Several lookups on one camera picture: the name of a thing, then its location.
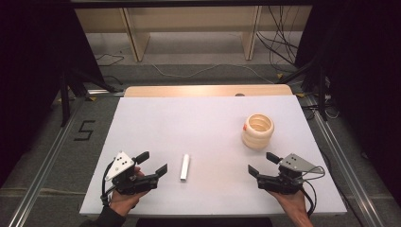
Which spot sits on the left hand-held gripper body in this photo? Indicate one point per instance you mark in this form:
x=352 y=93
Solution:
x=119 y=165

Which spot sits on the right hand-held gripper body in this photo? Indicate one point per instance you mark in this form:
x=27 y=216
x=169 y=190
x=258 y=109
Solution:
x=291 y=167

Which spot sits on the white stick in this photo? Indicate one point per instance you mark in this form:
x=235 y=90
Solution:
x=185 y=167

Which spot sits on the cream ribbed cup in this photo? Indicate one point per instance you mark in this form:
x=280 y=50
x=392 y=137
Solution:
x=257 y=138

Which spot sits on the person's right hand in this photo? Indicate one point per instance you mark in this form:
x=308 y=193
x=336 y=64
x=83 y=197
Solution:
x=291 y=201

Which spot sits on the person's left hand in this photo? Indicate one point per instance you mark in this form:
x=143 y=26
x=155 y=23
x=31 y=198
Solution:
x=125 y=201

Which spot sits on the white board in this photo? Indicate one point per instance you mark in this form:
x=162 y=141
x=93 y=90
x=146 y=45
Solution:
x=205 y=126

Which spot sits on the small dark round grommet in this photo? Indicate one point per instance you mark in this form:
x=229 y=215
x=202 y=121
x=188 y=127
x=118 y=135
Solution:
x=240 y=94

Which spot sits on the black metal stand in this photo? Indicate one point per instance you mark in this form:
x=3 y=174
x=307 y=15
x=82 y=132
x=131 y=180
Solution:
x=65 y=101
x=321 y=94

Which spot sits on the light wooden table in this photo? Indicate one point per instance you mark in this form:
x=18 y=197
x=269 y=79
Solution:
x=189 y=91

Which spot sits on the dark curtain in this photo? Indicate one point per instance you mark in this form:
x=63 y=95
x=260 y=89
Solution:
x=365 y=94
x=31 y=78

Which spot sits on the light wooden desk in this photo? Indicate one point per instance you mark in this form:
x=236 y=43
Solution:
x=138 y=41

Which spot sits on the aluminium floor rail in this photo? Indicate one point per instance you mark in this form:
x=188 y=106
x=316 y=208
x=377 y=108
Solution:
x=41 y=176
x=346 y=176

